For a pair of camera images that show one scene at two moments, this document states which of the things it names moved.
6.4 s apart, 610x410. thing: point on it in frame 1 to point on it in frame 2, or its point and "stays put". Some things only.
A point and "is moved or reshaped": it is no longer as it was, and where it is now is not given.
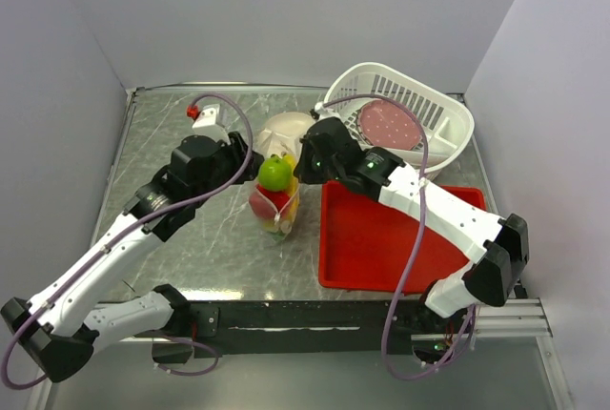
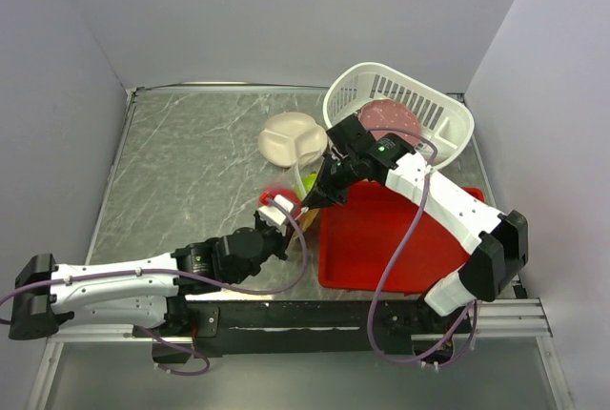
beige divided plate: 281,133 stays put
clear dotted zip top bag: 274,200 is moved or reshaped
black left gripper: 236,150 to 280,239
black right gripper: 305,174 to 324,193
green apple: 274,174 is moved or reshaped
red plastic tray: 366,244 stays put
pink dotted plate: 389,124 stays put
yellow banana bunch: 286,219 to 305,219
